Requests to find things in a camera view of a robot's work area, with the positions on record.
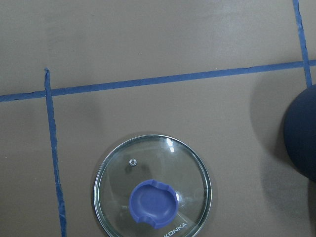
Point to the glass lid with blue knob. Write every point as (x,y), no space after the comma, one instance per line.
(152,186)

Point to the dark blue saucepan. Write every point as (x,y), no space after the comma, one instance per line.
(299,132)

